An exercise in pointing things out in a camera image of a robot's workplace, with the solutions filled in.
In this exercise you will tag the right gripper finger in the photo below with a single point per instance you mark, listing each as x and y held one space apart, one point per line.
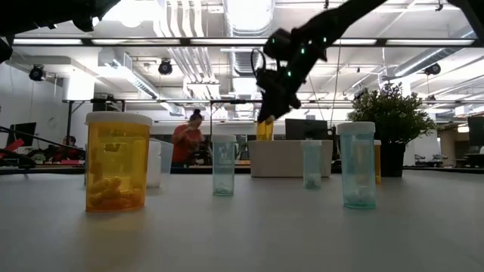
281 107
266 111

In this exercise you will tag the medium orange pill bottle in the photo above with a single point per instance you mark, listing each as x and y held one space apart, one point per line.
264 132

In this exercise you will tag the small teal pill bottle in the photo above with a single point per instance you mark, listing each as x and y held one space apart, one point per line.
312 162
223 166

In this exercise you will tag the large teal pill bottle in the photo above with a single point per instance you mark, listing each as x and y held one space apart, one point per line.
358 170

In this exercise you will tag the slim orange pill bottle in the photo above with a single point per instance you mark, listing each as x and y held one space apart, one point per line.
378 162

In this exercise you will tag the white opaque pill bottle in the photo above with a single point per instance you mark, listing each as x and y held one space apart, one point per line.
154 166

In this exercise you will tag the large orange pill bottle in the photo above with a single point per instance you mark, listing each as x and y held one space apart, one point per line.
117 162

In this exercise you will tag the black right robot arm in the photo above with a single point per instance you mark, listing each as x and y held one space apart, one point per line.
340 22

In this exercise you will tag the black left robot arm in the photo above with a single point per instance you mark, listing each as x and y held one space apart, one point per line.
38 15

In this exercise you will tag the clear plastic bin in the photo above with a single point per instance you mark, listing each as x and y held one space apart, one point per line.
167 155

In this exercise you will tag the black computer monitor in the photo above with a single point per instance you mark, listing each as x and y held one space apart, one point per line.
476 130
306 130
24 132

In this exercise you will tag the person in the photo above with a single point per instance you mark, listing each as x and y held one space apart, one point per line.
187 143
68 145

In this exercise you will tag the green potted plant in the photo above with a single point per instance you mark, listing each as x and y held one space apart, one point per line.
389 113

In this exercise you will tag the black ceiling spotlight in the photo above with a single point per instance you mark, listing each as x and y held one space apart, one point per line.
432 69
37 73
165 67

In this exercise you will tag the black overhead crossbar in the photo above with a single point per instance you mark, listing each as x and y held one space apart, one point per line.
87 41

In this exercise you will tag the black metal frame stand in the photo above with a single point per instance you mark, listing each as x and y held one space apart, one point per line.
234 101

